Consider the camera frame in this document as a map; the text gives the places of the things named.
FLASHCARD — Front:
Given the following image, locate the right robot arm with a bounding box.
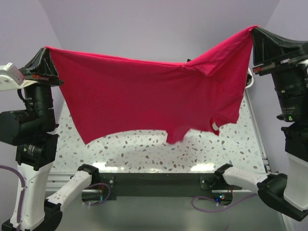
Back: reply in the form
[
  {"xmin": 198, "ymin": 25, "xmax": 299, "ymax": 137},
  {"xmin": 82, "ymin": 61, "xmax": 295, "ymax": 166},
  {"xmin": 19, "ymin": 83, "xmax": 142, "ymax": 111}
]
[{"xmin": 214, "ymin": 27, "xmax": 308, "ymax": 221}]

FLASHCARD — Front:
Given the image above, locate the white laundry basket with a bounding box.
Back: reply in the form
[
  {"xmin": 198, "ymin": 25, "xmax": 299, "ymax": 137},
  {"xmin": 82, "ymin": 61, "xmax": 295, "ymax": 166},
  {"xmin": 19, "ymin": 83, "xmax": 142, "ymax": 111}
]
[{"xmin": 245, "ymin": 68, "xmax": 254, "ymax": 89}]

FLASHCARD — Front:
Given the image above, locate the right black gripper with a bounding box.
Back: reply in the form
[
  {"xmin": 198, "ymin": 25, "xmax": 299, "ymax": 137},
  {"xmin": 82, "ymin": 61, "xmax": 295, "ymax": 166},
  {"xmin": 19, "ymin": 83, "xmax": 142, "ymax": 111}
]
[{"xmin": 247, "ymin": 24, "xmax": 308, "ymax": 116}]

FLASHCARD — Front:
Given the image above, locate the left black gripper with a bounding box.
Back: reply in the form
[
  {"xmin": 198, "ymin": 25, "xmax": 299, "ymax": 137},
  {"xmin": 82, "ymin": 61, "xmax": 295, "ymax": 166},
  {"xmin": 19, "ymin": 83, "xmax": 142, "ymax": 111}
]
[{"xmin": 21, "ymin": 46, "xmax": 66, "ymax": 128}]

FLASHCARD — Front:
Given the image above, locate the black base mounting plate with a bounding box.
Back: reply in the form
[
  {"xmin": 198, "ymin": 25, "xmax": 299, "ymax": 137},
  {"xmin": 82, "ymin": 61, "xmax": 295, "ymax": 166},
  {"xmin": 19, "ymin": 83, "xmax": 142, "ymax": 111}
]
[{"xmin": 81, "ymin": 173, "xmax": 241, "ymax": 205}]

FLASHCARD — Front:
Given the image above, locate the pink t shirt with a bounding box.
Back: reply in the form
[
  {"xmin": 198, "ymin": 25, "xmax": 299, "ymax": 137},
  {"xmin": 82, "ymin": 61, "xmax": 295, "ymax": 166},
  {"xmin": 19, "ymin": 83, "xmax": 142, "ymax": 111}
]
[{"xmin": 48, "ymin": 27, "xmax": 253, "ymax": 144}]

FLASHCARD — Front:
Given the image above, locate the aluminium frame rail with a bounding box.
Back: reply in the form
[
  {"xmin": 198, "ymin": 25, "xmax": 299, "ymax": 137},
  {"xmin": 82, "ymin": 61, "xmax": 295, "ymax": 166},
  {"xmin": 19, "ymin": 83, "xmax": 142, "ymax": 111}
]
[{"xmin": 46, "ymin": 172, "xmax": 76, "ymax": 192}]

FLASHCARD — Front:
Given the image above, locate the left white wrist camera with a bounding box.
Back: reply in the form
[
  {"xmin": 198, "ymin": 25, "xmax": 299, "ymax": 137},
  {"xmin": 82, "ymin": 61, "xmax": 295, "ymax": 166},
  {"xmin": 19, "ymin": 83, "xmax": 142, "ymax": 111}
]
[{"xmin": 0, "ymin": 63, "xmax": 38, "ymax": 91}]

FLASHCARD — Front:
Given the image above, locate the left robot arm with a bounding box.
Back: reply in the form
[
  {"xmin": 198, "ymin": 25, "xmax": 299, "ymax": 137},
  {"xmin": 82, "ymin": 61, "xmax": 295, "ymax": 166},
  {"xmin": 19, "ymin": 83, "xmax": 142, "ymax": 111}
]
[{"xmin": 0, "ymin": 48, "xmax": 100, "ymax": 231}]

